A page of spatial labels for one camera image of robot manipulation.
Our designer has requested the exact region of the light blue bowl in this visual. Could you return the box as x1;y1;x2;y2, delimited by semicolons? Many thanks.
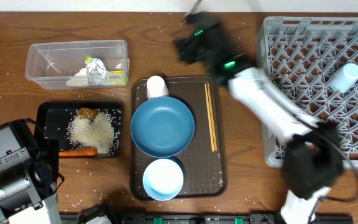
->
142;159;184;201

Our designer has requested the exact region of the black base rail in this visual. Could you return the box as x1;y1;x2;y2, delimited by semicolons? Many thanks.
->
59;212;354;224

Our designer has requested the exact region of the pile of rice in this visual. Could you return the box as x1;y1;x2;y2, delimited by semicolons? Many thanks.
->
66;110;121;158

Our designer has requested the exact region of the clear plastic bin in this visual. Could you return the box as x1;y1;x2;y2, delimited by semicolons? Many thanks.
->
25;40;129;90

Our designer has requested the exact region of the aluminium foil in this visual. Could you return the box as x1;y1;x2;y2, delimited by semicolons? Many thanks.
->
85;57;108;85

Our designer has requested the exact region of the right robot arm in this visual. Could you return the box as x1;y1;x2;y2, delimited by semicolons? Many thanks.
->
174;11;343;223

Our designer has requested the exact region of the brown dried mushroom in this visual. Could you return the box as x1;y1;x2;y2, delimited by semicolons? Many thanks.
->
76;108;99;121

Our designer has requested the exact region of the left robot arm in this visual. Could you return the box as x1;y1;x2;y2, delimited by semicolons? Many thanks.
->
0;118;121;224

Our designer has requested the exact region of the black waste tray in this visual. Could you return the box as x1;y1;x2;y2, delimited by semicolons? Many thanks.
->
35;101;123;152

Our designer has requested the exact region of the dark brown serving tray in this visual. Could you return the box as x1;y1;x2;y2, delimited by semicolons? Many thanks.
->
130;76;227;200

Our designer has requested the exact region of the light blue plastic cup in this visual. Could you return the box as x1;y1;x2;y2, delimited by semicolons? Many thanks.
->
329;63;358;93

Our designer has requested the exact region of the dark blue plate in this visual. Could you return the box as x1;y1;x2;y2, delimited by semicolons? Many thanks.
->
131;96;195;158

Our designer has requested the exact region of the orange carrot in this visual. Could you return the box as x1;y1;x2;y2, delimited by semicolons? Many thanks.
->
59;148;98;158

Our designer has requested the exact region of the yellow green snack wrapper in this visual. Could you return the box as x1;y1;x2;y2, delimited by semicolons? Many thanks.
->
85;55;129;86

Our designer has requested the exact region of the grey dishwasher rack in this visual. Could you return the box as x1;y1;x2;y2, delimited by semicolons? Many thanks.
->
256;17;358;168

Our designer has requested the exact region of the white plastic cup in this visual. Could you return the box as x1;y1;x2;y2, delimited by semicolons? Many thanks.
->
146;75;169;100

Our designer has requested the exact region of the white napkin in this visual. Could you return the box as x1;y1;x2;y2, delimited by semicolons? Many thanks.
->
66;68;89;87

